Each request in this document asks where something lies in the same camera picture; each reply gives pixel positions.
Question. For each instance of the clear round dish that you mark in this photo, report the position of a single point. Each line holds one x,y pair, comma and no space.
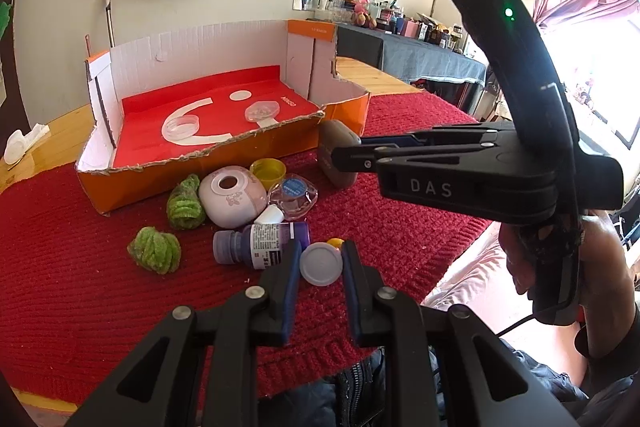
180,125

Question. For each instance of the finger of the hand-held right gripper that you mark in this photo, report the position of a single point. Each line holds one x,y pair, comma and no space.
430,137
355,159

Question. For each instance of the green plush toy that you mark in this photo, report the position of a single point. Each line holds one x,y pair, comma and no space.
4,19

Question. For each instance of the orange and white cardboard box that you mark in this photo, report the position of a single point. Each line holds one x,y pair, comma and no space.
215,52

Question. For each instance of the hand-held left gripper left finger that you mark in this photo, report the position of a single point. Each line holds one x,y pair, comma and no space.
292,289

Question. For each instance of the table with denim cloth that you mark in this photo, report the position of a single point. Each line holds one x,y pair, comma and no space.
415,59

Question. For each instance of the pink stick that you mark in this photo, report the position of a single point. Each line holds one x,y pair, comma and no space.
88,44

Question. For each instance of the yellow plastic cup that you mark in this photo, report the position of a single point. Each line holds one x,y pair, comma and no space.
267,169

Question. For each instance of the person's right forearm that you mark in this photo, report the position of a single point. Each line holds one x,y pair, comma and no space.
607,287

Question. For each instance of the pink plush toy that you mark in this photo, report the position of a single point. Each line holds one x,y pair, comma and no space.
361,7

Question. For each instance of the white round lid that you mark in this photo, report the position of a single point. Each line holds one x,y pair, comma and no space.
321,263

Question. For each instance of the small yellow toy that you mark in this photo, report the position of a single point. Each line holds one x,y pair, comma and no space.
335,242

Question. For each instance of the brown rounded case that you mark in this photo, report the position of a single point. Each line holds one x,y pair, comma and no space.
330,137

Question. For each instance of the clear plastic container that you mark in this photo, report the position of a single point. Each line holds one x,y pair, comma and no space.
261,111

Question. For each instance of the clear bottle with blue label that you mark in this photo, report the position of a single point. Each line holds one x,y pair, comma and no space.
292,197

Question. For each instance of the red knitted blanket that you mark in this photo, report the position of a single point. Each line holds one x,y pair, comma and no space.
75,297

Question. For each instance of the white folded cloth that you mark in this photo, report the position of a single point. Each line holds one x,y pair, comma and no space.
22,142

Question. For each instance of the red paper liner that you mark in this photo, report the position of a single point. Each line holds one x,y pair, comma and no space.
145,107

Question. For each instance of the row of cosmetic bottles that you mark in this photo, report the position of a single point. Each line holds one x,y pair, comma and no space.
415,27

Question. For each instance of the purple bottle with white label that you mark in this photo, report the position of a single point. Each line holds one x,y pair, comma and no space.
255,244

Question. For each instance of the pink floral bedsheet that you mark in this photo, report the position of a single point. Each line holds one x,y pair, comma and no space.
470,267

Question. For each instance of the person's right hand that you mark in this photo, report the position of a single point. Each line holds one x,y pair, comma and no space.
517,262

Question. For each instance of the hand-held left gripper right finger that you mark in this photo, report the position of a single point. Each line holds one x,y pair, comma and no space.
351,292

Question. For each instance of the green fuzzy ball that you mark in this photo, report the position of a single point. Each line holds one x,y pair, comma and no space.
156,250
186,207

